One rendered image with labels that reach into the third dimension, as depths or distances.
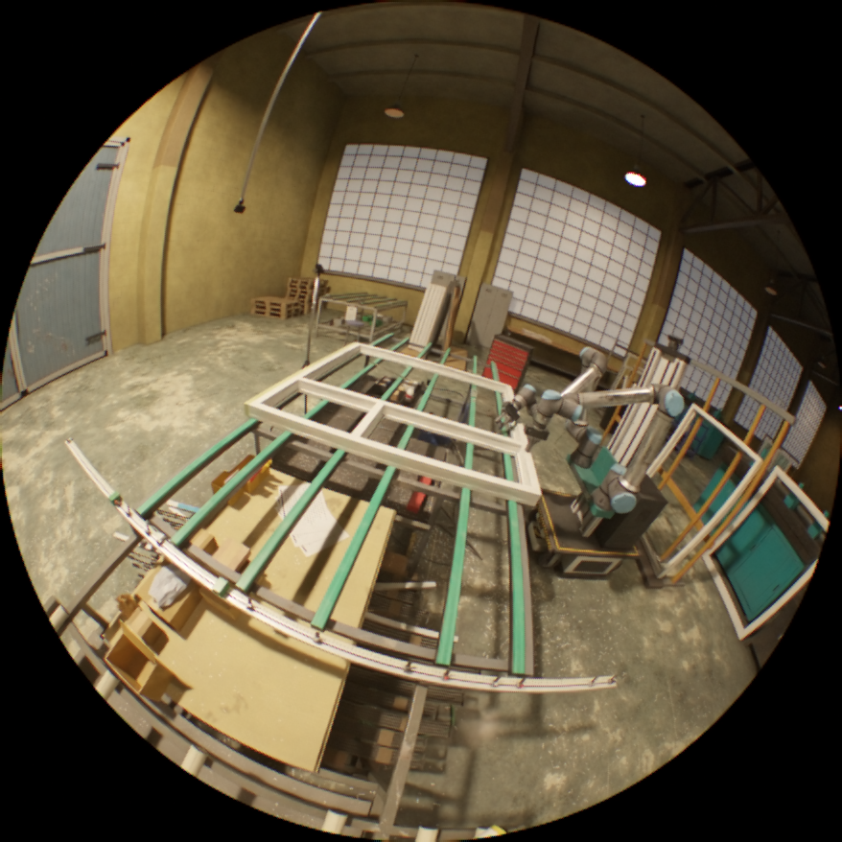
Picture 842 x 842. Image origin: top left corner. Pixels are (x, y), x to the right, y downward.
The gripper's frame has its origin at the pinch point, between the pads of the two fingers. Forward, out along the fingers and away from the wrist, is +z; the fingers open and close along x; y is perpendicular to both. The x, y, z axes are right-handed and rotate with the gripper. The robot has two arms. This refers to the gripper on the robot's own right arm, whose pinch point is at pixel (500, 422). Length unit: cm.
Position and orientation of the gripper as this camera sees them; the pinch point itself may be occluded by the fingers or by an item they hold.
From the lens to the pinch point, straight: 183.7
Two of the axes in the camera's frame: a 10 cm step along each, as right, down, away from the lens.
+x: 6.3, 7.4, 2.4
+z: -7.1, 6.7, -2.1
